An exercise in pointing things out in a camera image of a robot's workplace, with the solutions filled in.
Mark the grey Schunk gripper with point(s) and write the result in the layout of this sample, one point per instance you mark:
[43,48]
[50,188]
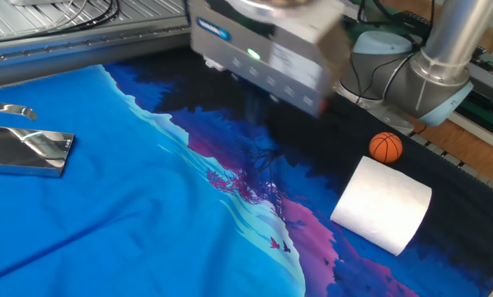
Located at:
[271,45]

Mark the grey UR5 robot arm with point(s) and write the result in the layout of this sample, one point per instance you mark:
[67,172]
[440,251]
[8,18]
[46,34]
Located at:
[436,62]

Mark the blue landscape print tablecloth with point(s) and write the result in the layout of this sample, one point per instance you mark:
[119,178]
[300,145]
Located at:
[106,206]

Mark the white toilet paper roll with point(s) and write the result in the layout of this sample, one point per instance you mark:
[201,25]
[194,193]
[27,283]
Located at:
[382,206]

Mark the small orange basketball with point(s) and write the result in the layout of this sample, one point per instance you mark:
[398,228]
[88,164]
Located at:
[386,147]

